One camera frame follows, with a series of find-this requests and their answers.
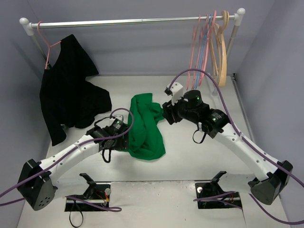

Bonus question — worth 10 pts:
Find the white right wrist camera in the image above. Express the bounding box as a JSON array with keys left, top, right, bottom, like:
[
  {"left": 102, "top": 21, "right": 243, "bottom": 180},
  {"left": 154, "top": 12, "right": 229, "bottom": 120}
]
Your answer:
[{"left": 164, "top": 82, "right": 183, "bottom": 105}]

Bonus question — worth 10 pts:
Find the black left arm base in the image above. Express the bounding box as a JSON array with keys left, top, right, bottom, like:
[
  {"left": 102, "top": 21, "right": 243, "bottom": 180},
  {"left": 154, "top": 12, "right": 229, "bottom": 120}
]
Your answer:
[{"left": 65, "top": 173, "right": 111, "bottom": 212}]

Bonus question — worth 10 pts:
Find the wooden hanger front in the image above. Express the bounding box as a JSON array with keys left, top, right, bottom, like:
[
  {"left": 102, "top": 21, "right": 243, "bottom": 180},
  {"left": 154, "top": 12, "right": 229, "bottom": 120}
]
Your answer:
[{"left": 214, "top": 10, "right": 229, "bottom": 87}]

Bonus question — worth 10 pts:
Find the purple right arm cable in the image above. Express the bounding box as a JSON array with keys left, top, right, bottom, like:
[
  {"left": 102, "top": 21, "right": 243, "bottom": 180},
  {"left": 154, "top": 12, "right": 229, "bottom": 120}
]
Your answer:
[{"left": 167, "top": 68, "right": 304, "bottom": 225}]

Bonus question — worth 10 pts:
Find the silver clothes rack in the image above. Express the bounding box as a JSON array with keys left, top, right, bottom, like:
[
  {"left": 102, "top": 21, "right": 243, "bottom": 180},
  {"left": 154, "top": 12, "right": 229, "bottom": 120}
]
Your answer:
[{"left": 19, "top": 8, "right": 246, "bottom": 62}]

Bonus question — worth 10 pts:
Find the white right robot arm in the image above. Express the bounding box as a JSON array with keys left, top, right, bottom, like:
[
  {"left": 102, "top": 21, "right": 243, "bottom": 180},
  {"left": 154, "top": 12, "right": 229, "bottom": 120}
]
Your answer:
[{"left": 163, "top": 88, "right": 293, "bottom": 205}]

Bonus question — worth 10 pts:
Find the black t shirt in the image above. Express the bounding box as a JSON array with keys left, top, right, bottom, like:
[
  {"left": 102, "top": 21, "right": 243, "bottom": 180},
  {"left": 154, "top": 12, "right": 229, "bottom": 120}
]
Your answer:
[{"left": 39, "top": 35, "right": 112, "bottom": 146}]

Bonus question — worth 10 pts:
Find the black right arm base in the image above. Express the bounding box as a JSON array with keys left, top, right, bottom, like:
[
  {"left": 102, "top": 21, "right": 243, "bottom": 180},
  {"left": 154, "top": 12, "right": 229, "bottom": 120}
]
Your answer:
[{"left": 195, "top": 171, "right": 242, "bottom": 209}]

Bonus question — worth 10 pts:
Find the blue hanger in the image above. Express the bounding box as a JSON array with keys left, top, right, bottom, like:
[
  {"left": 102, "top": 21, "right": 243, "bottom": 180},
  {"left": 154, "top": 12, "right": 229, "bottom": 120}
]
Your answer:
[{"left": 192, "top": 14, "right": 213, "bottom": 89}]

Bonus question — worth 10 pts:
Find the green t shirt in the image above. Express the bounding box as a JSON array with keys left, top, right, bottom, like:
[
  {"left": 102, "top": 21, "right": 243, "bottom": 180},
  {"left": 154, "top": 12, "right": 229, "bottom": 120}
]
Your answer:
[{"left": 128, "top": 93, "right": 166, "bottom": 161}]

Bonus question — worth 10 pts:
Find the pink hanger right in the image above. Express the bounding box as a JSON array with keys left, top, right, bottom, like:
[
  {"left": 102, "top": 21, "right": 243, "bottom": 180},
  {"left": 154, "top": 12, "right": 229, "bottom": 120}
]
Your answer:
[{"left": 197, "top": 10, "right": 217, "bottom": 71}]

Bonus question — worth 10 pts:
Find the pink hanger with black shirt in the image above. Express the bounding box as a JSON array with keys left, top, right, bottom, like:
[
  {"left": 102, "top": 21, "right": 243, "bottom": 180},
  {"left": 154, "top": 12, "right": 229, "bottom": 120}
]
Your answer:
[{"left": 37, "top": 21, "right": 62, "bottom": 70}]

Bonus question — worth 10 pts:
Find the thin black cable loop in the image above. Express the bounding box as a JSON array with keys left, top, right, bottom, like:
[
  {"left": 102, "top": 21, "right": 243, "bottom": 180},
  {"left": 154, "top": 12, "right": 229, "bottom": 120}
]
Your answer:
[{"left": 68, "top": 201, "right": 84, "bottom": 228}]

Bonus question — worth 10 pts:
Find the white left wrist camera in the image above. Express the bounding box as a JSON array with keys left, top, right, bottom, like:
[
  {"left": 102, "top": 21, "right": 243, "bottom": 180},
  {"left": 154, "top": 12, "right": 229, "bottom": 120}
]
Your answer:
[{"left": 109, "top": 114, "right": 124, "bottom": 125}]

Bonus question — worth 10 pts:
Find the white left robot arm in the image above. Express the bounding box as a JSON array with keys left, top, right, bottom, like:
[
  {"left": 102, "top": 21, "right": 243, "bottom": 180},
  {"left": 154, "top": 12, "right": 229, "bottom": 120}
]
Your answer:
[{"left": 17, "top": 117, "right": 129, "bottom": 211}]

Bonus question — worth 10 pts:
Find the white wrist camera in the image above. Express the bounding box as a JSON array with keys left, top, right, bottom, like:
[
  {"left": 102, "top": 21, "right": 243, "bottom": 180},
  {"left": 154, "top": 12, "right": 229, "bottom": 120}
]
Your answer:
[
  {"left": 164, "top": 82, "right": 183, "bottom": 105},
  {"left": 109, "top": 114, "right": 124, "bottom": 125}
]

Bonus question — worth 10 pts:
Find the pink hanger leftmost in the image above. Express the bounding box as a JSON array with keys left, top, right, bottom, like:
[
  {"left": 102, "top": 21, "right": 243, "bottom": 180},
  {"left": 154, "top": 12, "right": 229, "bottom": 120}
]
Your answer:
[{"left": 186, "top": 15, "right": 201, "bottom": 90}]

